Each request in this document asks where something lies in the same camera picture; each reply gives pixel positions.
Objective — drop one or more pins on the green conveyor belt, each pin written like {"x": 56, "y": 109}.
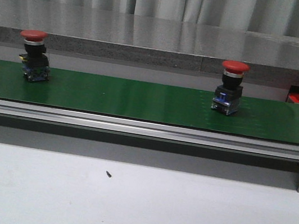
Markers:
{"x": 256, "y": 118}

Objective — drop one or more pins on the aluminium conveyor side rail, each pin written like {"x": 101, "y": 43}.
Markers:
{"x": 149, "y": 129}

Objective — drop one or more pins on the red mushroom push button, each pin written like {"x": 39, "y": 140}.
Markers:
{"x": 35, "y": 63}
{"x": 227, "y": 95}

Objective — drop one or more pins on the grey stone-look back shelf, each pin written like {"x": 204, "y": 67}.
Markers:
{"x": 82, "y": 30}

